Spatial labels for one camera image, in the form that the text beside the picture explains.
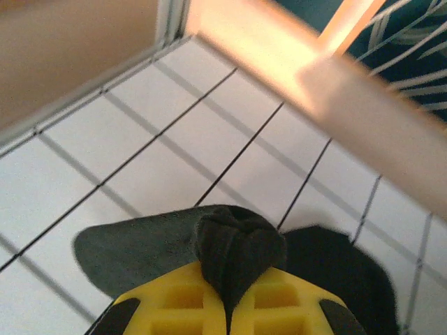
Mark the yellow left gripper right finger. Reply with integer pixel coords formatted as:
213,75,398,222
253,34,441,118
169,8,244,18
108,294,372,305
230,267,367,335

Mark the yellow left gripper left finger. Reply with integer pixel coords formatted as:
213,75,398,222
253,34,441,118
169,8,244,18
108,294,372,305
85,261,231,335

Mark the dark green t-shirt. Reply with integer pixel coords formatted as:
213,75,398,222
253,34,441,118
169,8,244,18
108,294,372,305
72,204,400,335

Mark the light wooden beam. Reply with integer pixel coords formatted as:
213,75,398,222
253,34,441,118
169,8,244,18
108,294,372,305
184,0,447,225

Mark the teal cloth with white pattern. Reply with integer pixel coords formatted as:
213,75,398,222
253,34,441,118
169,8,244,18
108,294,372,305
279,0,447,122

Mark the thin wooden post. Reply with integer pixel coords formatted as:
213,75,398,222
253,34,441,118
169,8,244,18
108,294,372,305
318,0,387,57

